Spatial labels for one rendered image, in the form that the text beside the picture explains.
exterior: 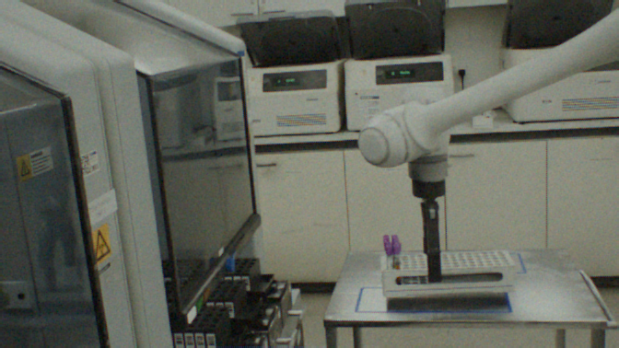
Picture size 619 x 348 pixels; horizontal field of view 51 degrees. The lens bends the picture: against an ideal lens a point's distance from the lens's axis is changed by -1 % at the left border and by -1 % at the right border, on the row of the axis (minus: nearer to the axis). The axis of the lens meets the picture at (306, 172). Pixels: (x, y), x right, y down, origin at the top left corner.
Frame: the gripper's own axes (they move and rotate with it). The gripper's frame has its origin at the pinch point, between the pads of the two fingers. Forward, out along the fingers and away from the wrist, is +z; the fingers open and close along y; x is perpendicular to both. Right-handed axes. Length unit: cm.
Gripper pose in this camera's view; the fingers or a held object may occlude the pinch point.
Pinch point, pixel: (432, 263)
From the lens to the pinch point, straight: 155.4
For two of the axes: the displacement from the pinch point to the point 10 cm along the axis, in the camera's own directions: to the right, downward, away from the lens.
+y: 0.9, -2.2, 9.7
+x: -9.9, 0.6, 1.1
